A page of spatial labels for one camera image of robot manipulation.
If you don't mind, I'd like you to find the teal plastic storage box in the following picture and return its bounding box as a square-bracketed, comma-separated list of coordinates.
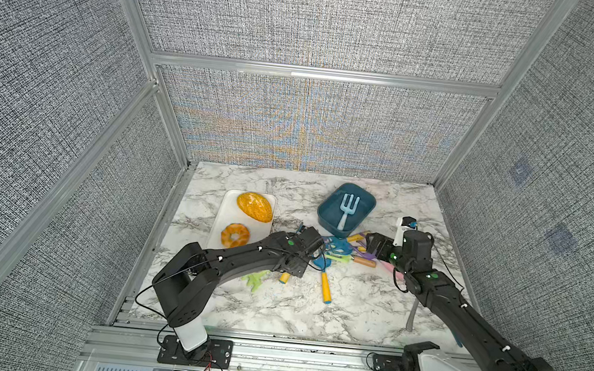
[317, 183, 377, 238]

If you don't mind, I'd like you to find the grey hose on table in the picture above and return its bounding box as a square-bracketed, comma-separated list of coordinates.
[404, 297, 420, 334]

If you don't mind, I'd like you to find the glazed ring bread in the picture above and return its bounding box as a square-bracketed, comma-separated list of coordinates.
[220, 223, 251, 249]

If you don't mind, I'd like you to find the light blue fork white handle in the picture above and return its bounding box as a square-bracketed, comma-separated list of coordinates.
[337, 194, 360, 232]

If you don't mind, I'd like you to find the sesame oval bread roll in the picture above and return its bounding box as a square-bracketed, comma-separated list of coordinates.
[236, 192, 274, 223]

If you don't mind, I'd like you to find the blue rake yellow handle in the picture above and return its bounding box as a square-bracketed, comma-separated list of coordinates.
[279, 272, 291, 284]
[314, 255, 332, 304]
[323, 234, 366, 257]

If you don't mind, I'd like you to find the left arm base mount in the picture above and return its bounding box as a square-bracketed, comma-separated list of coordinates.
[157, 335, 235, 370]

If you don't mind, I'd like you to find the white rectangular tray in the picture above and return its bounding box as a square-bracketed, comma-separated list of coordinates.
[205, 189, 273, 249]

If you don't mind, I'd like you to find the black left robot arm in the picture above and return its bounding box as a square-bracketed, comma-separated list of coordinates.
[152, 226, 325, 357]

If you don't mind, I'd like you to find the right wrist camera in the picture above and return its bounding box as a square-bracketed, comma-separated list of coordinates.
[393, 216, 418, 247]

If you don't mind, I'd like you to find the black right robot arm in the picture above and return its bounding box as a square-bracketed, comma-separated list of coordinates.
[367, 229, 554, 371]

